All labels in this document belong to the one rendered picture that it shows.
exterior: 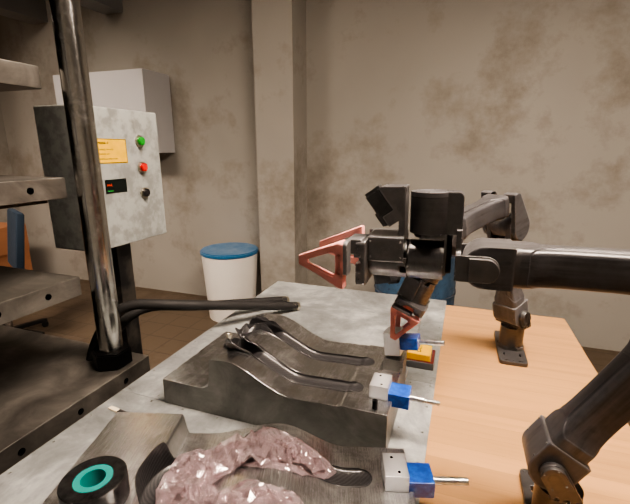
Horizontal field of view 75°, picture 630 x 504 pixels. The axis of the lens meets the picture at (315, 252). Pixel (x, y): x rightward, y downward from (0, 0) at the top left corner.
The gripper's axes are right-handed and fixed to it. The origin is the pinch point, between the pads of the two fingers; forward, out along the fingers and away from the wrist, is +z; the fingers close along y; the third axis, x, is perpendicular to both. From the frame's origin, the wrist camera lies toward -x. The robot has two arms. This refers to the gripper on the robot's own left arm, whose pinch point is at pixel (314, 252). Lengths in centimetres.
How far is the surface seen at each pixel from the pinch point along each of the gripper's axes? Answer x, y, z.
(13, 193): -8, -2, 69
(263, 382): 29.2, -6.1, 13.7
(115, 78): -76, -220, 244
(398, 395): 29.7, -10.3, -12.5
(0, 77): -32, -6, 71
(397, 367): 32.6, -25.8, -10.2
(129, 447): 28.2, 18.1, 24.6
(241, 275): 77, -209, 135
